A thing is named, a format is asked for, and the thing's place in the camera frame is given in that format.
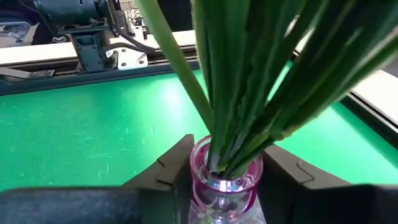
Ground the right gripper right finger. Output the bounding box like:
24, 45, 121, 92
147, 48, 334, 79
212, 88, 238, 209
257, 145, 398, 224

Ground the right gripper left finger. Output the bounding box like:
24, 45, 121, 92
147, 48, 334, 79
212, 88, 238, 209
0, 133, 195, 224

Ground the black table frame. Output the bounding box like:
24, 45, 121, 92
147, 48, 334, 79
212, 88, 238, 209
0, 55, 398, 147

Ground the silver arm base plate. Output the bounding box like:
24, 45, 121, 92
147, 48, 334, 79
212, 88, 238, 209
104, 46, 149, 71

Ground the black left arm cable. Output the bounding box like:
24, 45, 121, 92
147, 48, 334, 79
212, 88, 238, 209
107, 0, 156, 56

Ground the pink glass vase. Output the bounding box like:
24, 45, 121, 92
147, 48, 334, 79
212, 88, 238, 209
188, 134, 265, 224

